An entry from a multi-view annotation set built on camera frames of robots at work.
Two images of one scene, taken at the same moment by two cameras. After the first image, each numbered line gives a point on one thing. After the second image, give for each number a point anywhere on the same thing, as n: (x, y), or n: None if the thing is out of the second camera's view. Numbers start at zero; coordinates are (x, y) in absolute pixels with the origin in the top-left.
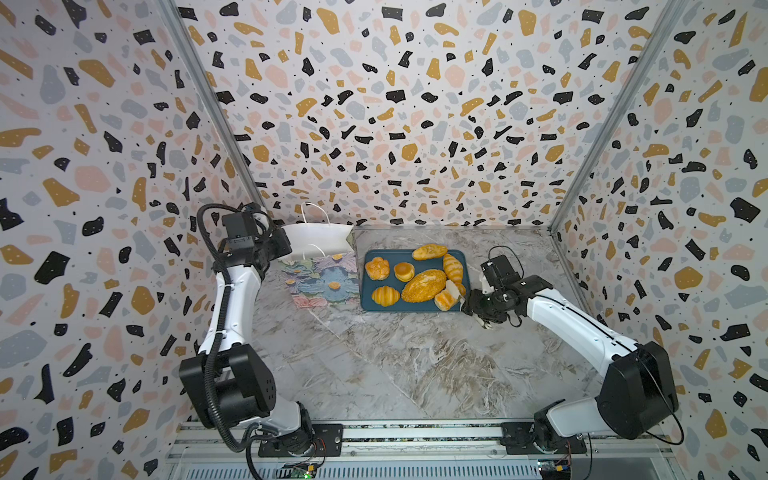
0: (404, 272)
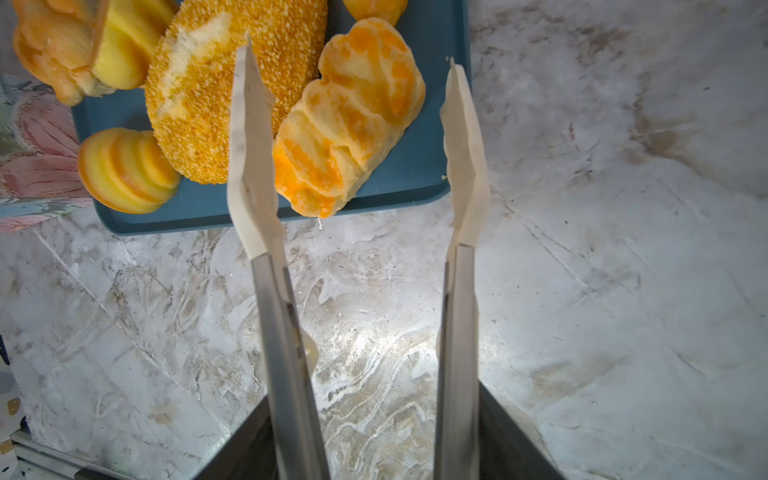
0: (130, 35)
